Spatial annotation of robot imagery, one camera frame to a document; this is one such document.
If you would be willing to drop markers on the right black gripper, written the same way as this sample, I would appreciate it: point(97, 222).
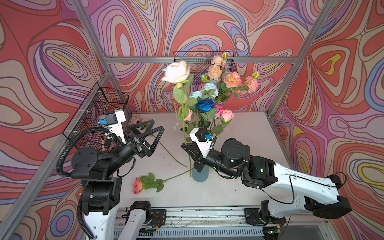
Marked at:
point(196, 155)

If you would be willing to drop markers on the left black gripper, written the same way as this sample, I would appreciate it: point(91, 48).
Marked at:
point(136, 147)

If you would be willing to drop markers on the pink bud rose stem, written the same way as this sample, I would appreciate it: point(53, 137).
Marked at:
point(187, 119)

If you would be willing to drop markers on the teal ceramic vase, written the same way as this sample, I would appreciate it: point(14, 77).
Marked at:
point(200, 177)

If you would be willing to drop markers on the blue artificial rose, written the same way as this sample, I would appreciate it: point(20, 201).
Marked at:
point(205, 113)

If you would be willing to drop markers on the magenta pink rose stem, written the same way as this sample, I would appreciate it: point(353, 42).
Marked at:
point(221, 120)

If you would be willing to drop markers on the pale blue white spray stem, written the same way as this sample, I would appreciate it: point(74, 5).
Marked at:
point(209, 90)

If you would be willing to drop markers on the large peach double rose stem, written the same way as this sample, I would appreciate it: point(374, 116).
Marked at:
point(232, 84)

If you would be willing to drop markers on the cream peach rose stem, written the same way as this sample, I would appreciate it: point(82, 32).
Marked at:
point(217, 67)

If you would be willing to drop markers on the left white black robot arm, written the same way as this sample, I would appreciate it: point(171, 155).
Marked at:
point(101, 191)

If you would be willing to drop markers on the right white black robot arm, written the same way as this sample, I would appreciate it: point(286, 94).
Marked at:
point(318, 196)

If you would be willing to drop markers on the silver tape roll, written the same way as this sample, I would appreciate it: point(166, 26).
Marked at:
point(102, 120)

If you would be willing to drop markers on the red pink rose on table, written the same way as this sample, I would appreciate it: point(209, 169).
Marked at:
point(149, 181)

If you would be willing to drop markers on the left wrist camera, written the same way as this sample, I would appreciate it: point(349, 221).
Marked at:
point(115, 122)

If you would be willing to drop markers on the black wire basket left wall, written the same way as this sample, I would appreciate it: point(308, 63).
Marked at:
point(100, 101)

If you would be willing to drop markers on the black wire basket wall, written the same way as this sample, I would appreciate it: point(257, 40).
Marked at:
point(199, 61)
point(100, 101)

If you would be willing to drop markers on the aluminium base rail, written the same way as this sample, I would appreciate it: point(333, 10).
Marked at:
point(203, 223)

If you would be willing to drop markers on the black wire basket back wall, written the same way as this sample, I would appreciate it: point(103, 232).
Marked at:
point(199, 61)

